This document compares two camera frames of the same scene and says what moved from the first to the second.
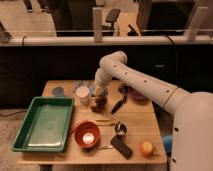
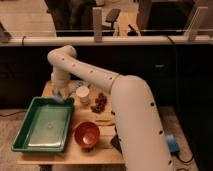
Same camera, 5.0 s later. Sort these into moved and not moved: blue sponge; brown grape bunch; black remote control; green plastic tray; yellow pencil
Moved: blue sponge
Not moved: green plastic tray; yellow pencil; black remote control; brown grape bunch
